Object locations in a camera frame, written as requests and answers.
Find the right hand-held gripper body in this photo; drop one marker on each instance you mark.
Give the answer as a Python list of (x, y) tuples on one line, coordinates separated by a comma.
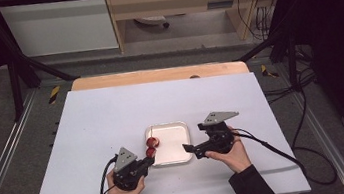
[(221, 139)]

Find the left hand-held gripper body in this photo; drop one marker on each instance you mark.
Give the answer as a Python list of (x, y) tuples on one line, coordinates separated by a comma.
[(124, 160)]

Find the white square tray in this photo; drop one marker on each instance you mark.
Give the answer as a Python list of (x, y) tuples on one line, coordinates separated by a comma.
[(174, 143)]

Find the thin bamboo skewer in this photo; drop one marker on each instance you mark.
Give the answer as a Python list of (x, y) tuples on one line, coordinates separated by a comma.
[(151, 131)]

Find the person's right hand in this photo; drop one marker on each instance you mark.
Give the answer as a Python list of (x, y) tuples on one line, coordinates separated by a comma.
[(237, 159)]

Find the white table cover board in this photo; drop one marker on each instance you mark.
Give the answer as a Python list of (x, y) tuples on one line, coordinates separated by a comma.
[(102, 119)]

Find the wooden table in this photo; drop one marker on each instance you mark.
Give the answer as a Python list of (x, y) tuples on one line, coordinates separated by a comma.
[(144, 77)]

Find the yellow black floor tape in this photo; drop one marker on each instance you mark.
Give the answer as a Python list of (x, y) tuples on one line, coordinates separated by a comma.
[(54, 94), (268, 71)]

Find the black metal stand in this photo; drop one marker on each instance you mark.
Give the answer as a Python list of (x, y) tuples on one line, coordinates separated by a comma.
[(291, 61), (15, 87)]

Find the office chair base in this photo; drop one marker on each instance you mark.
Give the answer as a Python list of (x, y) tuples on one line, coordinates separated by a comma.
[(151, 20)]

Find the light wooden desk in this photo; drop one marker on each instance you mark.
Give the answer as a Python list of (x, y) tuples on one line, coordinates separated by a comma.
[(174, 1)]

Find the white cabinet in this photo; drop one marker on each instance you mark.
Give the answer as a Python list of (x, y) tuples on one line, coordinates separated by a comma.
[(60, 27)]

